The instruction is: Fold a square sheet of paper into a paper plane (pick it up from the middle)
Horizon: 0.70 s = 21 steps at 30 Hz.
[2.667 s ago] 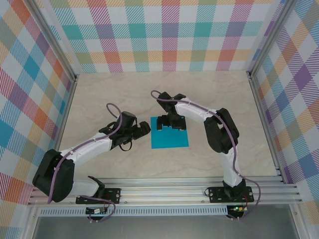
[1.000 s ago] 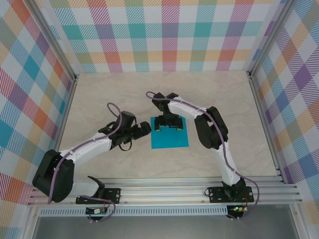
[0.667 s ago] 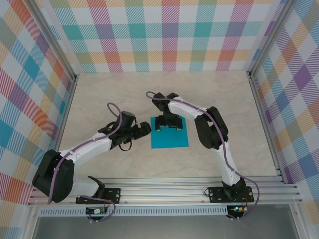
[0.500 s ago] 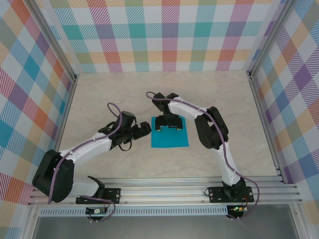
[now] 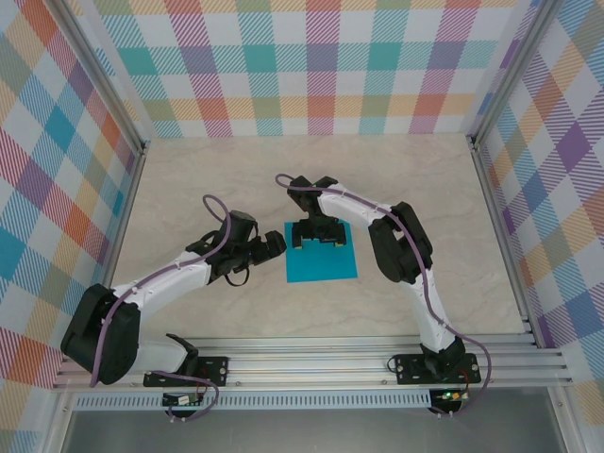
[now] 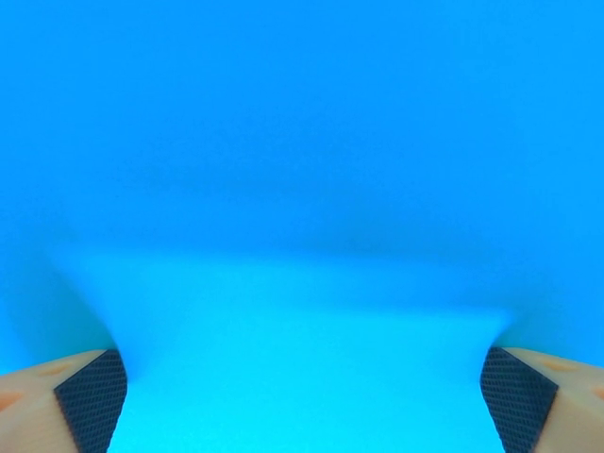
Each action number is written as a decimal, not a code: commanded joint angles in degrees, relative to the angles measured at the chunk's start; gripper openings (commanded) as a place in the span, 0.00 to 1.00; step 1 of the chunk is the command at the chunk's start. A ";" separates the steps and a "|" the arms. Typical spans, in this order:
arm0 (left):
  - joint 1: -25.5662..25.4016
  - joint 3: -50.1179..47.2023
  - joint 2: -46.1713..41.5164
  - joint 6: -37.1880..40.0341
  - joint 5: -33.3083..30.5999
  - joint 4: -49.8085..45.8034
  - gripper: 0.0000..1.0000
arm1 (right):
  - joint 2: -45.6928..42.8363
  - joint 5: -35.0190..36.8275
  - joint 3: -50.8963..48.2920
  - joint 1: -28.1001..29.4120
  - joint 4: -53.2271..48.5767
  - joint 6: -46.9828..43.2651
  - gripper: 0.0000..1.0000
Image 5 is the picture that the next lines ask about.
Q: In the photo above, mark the teal cloth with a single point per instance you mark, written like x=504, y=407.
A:
x=321, y=264

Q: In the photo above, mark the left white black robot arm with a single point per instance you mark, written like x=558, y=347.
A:
x=162, y=354

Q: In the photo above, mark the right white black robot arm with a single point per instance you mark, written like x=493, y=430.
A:
x=401, y=255

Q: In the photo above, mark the small dark circuit board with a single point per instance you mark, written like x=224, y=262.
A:
x=181, y=400

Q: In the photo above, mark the grey metal panel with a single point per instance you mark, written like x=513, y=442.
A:
x=307, y=431

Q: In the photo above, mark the small circuit board yellow connector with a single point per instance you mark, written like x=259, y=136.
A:
x=450, y=395

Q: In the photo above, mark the aluminium side rail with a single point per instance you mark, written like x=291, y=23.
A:
x=501, y=236
x=119, y=236

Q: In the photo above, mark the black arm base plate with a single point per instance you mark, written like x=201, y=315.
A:
x=217, y=370
x=408, y=370

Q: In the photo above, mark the long aluminium mounting rail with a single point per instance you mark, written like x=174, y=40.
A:
x=307, y=363

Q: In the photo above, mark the aluminium corner post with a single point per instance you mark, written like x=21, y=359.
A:
x=101, y=75
x=509, y=71

